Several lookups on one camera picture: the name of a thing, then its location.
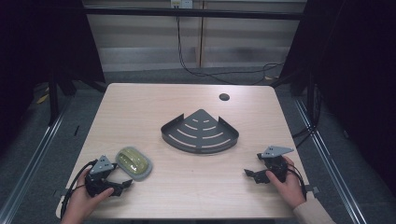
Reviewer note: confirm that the black horizontal frame bar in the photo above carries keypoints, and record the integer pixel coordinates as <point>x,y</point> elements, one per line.
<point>193,13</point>

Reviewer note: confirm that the person's left hand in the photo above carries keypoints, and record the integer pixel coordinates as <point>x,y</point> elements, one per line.
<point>81,199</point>

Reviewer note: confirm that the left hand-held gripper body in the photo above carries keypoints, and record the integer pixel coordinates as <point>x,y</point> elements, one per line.
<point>100,168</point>

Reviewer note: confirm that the dark grey corner shelf rack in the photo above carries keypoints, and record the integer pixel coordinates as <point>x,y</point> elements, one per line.
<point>200,133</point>

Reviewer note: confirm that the black metal stand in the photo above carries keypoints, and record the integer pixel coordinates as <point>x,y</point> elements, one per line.
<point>310,93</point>
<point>53,99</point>

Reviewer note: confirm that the yellow-green sponge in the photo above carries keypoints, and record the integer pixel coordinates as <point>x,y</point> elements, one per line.
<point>134,163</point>

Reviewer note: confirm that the person's right hand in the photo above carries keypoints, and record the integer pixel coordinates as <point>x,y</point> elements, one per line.
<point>288,186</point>

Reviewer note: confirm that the metal floor rail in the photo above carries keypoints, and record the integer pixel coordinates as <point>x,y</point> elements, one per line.
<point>31,161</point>
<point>331,168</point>

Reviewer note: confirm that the white wall power outlet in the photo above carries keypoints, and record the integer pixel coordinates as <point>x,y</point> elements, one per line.
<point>181,3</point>

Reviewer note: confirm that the yellow-green soap bar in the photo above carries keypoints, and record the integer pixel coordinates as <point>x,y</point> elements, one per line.
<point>131,160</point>

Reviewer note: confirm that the dark curtain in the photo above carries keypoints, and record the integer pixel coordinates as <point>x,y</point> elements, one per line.
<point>355,87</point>
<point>40,46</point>

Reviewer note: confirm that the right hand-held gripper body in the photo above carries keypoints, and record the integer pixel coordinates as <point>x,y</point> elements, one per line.
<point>275,162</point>

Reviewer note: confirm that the yellow tape scrap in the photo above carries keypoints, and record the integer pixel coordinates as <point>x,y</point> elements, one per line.
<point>42,99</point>

